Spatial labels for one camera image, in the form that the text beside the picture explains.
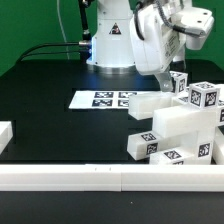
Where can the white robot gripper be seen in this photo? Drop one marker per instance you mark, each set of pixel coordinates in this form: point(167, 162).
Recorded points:
point(154, 44)

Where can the small white tagged cube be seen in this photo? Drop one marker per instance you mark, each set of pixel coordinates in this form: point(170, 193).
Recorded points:
point(203, 95)

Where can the paper sheet with tags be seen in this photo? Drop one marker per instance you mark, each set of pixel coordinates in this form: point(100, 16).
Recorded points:
point(89, 99)

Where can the white left fence block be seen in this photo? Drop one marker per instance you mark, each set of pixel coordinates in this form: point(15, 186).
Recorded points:
point(6, 134)

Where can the white tagged bar part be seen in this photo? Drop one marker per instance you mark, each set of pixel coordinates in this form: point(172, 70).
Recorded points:
point(142, 106)

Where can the white front fence rail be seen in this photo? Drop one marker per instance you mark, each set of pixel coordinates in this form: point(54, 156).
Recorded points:
point(208, 178)

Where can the white chair seat part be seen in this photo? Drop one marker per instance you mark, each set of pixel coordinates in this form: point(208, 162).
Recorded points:
point(200, 143)

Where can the white long chair back part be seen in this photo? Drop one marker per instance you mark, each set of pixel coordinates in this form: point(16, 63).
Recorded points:
point(183, 119)

